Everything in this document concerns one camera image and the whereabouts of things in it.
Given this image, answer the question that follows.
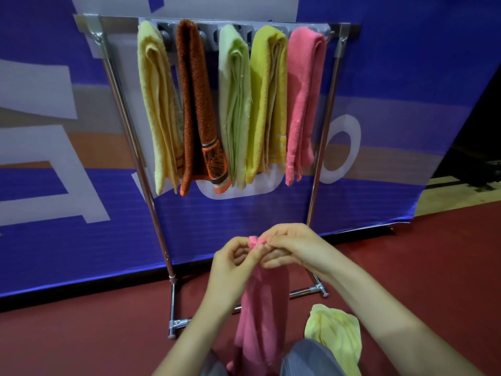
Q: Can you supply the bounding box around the person's left hand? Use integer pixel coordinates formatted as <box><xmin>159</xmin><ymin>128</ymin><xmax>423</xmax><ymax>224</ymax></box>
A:
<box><xmin>203</xmin><ymin>236</ymin><xmax>271</xmax><ymax>311</ymax></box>

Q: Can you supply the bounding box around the person's right hand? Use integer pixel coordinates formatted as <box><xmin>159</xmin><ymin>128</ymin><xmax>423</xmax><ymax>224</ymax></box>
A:
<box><xmin>258</xmin><ymin>222</ymin><xmax>342</xmax><ymax>279</ymax></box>

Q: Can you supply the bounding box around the pink towel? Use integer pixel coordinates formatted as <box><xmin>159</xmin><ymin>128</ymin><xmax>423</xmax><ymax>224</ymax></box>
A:
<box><xmin>284</xmin><ymin>26</ymin><xmax>328</xmax><ymax>187</ymax></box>
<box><xmin>226</xmin><ymin>235</ymin><xmax>290</xmax><ymax>376</ymax></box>

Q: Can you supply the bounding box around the pale yellow-green towel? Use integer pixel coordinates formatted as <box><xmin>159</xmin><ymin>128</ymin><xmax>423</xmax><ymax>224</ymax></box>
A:
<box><xmin>304</xmin><ymin>304</ymin><xmax>363</xmax><ymax>376</ymax></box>

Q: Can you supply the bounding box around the bright yellow towel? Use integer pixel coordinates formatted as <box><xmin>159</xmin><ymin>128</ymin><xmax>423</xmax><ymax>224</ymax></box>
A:
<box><xmin>245</xmin><ymin>25</ymin><xmax>289</xmax><ymax>184</ymax></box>

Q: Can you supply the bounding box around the light green towel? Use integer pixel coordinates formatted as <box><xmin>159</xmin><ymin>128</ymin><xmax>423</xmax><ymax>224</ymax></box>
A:
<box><xmin>218</xmin><ymin>24</ymin><xmax>253</xmax><ymax>191</ymax></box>

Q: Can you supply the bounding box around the orange towel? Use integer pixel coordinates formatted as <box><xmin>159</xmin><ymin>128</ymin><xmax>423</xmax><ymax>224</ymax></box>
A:
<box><xmin>175</xmin><ymin>19</ymin><xmax>232</xmax><ymax>197</ymax></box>

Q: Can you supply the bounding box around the pale yellow striped towel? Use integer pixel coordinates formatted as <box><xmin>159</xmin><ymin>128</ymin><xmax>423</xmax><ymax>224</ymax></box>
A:
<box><xmin>137</xmin><ymin>20</ymin><xmax>185</xmax><ymax>196</ymax></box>

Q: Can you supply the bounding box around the grey clip hook bar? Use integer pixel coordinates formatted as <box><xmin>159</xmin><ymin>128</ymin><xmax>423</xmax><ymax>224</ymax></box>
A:
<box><xmin>139</xmin><ymin>18</ymin><xmax>334</xmax><ymax>52</ymax></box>

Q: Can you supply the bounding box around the chrome metal rack frame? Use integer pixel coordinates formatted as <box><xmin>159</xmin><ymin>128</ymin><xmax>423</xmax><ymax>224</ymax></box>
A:
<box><xmin>73</xmin><ymin>13</ymin><xmax>363</xmax><ymax>340</ymax></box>

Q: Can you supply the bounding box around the person's left forearm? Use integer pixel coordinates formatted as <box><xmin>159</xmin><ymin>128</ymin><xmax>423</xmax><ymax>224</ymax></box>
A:
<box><xmin>152</xmin><ymin>299</ymin><xmax>235</xmax><ymax>376</ymax></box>

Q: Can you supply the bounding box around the person's right forearm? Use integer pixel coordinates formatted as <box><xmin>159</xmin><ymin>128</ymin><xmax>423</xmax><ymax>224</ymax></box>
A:
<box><xmin>328</xmin><ymin>260</ymin><xmax>486</xmax><ymax>376</ymax></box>

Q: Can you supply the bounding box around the black floor equipment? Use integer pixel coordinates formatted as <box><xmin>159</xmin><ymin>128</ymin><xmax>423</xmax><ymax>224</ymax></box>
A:
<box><xmin>426</xmin><ymin>144</ymin><xmax>501</xmax><ymax>192</ymax></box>

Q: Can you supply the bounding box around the blue printed banner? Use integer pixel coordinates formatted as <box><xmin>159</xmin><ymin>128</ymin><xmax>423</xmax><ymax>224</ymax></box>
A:
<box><xmin>0</xmin><ymin>0</ymin><xmax>501</xmax><ymax>298</ymax></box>

